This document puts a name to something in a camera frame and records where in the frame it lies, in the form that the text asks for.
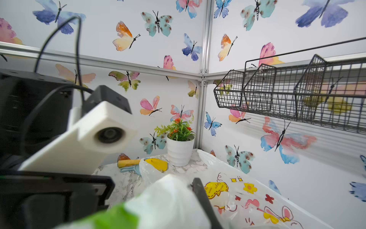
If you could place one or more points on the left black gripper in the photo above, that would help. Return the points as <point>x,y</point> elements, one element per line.
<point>40,200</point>

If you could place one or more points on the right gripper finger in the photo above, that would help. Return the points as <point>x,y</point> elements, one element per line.
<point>198,189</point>

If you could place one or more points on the white printed plastic bag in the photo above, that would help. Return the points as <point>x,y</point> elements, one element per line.
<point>242,202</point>

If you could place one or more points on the yellow toy shovel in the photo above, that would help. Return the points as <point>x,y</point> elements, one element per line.
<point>158,164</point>

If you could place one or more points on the potted flower plant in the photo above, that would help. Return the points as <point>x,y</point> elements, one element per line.
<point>180,140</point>

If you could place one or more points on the blue toy scoop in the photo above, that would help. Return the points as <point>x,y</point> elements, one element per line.
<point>129,166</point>

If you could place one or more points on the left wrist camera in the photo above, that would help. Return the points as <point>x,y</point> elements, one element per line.
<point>102,126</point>

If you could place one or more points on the black wire basket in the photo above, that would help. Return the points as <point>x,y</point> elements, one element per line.
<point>323,92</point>

